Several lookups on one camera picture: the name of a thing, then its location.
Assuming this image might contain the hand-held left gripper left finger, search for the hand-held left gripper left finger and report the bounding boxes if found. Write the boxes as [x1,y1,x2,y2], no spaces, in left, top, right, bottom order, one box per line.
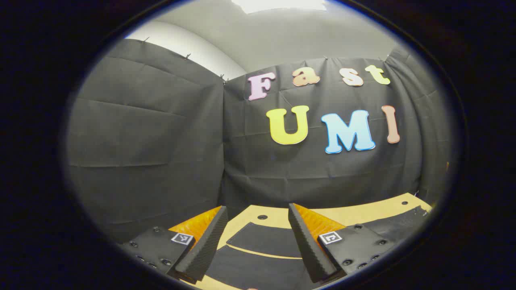
[119,205,229,285]

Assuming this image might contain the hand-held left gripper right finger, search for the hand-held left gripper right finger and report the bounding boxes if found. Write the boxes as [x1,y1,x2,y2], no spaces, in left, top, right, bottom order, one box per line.
[287,203,400,284]

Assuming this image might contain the black jeans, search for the black jeans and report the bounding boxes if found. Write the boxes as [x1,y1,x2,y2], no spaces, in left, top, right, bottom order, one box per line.
[204,205,431,290]

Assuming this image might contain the black backdrop cloth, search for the black backdrop cloth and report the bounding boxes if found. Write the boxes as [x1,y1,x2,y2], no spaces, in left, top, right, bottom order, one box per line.
[67,38,452,244]

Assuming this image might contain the ceiling light panel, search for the ceiling light panel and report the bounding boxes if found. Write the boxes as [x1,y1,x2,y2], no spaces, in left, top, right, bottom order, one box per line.
[232,0,328,13]

